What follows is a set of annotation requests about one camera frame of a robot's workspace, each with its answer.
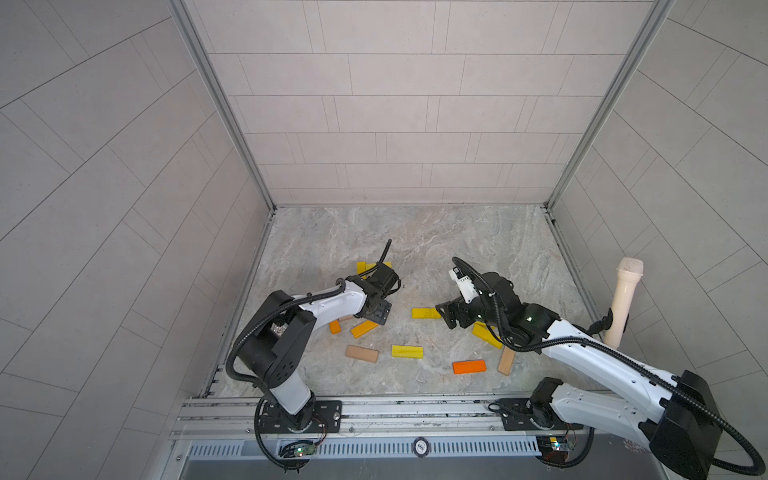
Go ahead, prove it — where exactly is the yellow block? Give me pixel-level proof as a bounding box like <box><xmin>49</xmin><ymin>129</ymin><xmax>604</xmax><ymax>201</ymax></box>
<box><xmin>356</xmin><ymin>262</ymin><xmax>375</xmax><ymax>275</ymax></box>
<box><xmin>472</xmin><ymin>322</ymin><xmax>503</xmax><ymax>349</ymax></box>
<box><xmin>411</xmin><ymin>308</ymin><xmax>441</xmax><ymax>319</ymax></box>
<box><xmin>391</xmin><ymin>345</ymin><xmax>424</xmax><ymax>359</ymax></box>

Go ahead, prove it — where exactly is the amber orange block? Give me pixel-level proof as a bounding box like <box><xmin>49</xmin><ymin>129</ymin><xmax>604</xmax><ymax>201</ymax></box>
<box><xmin>350</xmin><ymin>320</ymin><xmax>379</xmax><ymax>339</ymax></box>

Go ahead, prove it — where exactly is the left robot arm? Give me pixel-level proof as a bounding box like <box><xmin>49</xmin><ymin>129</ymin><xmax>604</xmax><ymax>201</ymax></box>
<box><xmin>225</xmin><ymin>262</ymin><xmax>401</xmax><ymax>431</ymax></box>

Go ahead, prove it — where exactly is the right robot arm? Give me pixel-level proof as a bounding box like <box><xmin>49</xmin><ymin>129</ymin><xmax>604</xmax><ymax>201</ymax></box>
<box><xmin>436</xmin><ymin>259</ymin><xmax>766</xmax><ymax>479</ymax></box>

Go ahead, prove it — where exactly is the tan block lower right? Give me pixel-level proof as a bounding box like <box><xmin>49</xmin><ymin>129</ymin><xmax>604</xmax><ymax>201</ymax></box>
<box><xmin>497</xmin><ymin>347</ymin><xmax>515</xmax><ymax>376</ymax></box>

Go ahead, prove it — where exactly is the tan block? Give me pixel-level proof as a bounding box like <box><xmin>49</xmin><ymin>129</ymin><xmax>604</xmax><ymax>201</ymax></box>
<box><xmin>497</xmin><ymin>347</ymin><xmax>515</xmax><ymax>376</ymax></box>
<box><xmin>345</xmin><ymin>345</ymin><xmax>379</xmax><ymax>363</ymax></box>

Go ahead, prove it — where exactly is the tan block lower left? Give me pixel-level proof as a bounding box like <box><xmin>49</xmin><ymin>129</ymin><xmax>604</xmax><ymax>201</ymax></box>
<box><xmin>345</xmin><ymin>345</ymin><xmax>379</xmax><ymax>363</ymax></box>

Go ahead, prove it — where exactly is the beige microphone on stand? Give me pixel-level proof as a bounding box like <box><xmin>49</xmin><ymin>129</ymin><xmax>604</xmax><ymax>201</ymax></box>
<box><xmin>603</xmin><ymin>257</ymin><xmax>644</xmax><ymax>349</ymax></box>

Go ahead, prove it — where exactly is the right circuit board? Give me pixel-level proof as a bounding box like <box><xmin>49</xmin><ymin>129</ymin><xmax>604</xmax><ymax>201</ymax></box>
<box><xmin>536</xmin><ymin>436</ymin><xmax>576</xmax><ymax>465</ymax></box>

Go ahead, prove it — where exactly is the circuit board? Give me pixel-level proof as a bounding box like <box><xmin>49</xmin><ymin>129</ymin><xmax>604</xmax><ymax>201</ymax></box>
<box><xmin>536</xmin><ymin>436</ymin><xmax>576</xmax><ymax>465</ymax></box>
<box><xmin>279</xmin><ymin>440</ymin><xmax>318</xmax><ymax>459</ymax></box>

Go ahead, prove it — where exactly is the left circuit board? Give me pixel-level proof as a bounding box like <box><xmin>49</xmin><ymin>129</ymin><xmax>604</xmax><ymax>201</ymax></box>
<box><xmin>279</xmin><ymin>440</ymin><xmax>318</xmax><ymax>459</ymax></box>

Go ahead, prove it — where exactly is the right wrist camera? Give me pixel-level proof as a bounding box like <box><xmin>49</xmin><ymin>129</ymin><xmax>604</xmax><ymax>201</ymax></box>
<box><xmin>449</xmin><ymin>267</ymin><xmax>479</xmax><ymax>304</ymax></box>

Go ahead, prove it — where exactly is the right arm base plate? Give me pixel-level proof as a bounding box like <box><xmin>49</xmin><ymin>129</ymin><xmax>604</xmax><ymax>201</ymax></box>
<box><xmin>488</xmin><ymin>398</ymin><xmax>585</xmax><ymax>432</ymax></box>

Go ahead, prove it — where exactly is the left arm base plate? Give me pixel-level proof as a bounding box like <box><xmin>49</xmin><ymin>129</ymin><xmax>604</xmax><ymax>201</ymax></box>
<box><xmin>255</xmin><ymin>400</ymin><xmax>343</xmax><ymax>434</ymax></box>

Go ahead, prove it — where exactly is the aluminium rail frame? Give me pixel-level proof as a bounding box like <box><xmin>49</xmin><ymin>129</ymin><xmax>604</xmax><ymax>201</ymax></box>
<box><xmin>170</xmin><ymin>385</ymin><xmax>669</xmax><ymax>443</ymax></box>

